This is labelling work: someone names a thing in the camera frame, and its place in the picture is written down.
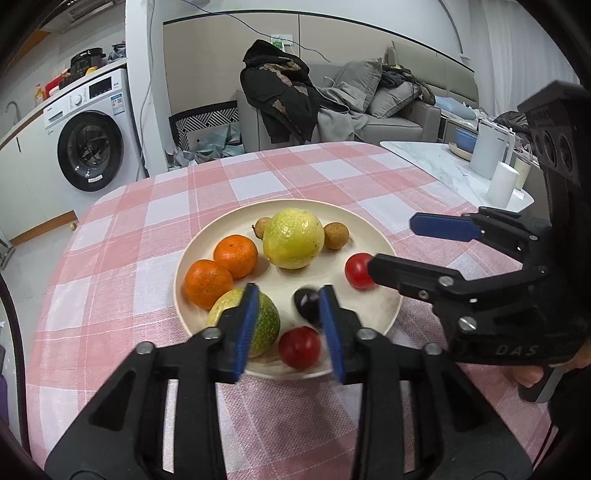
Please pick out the cream round plate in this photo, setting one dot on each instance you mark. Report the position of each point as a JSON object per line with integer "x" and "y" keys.
{"x": 364, "y": 304}

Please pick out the white washing machine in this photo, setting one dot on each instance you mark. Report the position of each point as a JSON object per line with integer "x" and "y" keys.
{"x": 97, "y": 138}

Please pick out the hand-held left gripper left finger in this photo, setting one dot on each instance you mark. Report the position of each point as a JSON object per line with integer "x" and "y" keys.
{"x": 244, "y": 332}

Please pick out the pink checkered tablecloth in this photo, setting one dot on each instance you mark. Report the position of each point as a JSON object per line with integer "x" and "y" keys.
{"x": 129, "y": 258}

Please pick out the grey pillow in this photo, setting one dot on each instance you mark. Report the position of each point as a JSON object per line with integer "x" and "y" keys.
{"x": 395, "y": 99}
{"x": 358, "y": 78}

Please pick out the red box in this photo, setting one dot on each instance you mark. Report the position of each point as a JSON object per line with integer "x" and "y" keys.
{"x": 56, "y": 83}

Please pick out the white kettle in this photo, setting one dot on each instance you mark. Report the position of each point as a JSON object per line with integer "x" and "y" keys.
{"x": 489, "y": 147}

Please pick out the grey blanket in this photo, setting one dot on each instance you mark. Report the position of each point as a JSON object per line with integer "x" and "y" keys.
{"x": 339, "y": 122}

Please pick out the yellow guava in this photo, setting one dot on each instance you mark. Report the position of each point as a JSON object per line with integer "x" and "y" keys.
{"x": 293, "y": 237}

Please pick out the wall outlet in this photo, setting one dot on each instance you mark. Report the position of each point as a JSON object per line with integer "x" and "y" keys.
{"x": 281, "y": 42}

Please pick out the red small fruit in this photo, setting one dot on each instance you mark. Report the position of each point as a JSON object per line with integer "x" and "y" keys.
{"x": 299, "y": 347}
{"x": 358, "y": 271}

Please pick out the brown longan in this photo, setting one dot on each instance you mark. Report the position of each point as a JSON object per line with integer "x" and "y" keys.
{"x": 262, "y": 228}
{"x": 335, "y": 235}

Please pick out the metal faucet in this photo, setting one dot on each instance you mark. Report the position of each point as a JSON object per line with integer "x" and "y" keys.
{"x": 14, "y": 113}

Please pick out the cream cup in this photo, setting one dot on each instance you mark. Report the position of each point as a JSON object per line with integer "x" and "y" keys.
{"x": 522, "y": 173}

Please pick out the dark purple small fruit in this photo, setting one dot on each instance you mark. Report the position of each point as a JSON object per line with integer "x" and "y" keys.
{"x": 307, "y": 304}

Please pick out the dark clothes pile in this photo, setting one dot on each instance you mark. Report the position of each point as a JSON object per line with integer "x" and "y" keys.
{"x": 406, "y": 76}

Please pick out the range hood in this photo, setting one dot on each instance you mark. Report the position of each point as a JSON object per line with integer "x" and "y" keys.
{"x": 87, "y": 9}

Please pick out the grey sofa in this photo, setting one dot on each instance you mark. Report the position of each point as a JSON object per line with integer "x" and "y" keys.
{"x": 401, "y": 124}

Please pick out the black jacket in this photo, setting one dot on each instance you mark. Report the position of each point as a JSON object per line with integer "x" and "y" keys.
{"x": 281, "y": 97}

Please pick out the teal crumpled bags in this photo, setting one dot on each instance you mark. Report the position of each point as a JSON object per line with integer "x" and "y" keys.
{"x": 217, "y": 143}

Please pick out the orange tangerine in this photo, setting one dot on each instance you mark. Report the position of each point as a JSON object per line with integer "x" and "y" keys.
{"x": 235, "y": 255}
{"x": 208, "y": 283}

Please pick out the yellow bottle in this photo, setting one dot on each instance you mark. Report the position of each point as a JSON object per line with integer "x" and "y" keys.
{"x": 39, "y": 93}

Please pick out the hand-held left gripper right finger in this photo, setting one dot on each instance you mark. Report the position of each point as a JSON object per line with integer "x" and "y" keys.
{"x": 331, "y": 337}

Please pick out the light blue cushion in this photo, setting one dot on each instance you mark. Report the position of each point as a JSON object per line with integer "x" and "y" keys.
{"x": 455, "y": 107}

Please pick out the white cup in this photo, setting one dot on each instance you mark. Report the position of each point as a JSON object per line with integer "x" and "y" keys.
{"x": 502, "y": 184}

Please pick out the person's right hand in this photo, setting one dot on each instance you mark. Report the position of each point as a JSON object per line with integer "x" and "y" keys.
{"x": 528, "y": 376}

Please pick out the green guava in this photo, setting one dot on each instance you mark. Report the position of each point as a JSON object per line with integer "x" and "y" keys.
{"x": 267, "y": 321}

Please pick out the black white patterned basket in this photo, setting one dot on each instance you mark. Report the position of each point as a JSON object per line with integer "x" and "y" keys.
{"x": 205, "y": 122}

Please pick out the dark grey coat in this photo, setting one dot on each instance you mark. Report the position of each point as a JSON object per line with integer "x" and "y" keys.
{"x": 510, "y": 122}

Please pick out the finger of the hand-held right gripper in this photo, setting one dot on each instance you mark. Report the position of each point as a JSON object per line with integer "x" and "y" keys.
{"x": 406, "y": 274}
{"x": 443, "y": 227}

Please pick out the white marble table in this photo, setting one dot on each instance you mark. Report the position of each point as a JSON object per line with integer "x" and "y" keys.
{"x": 434, "y": 161}

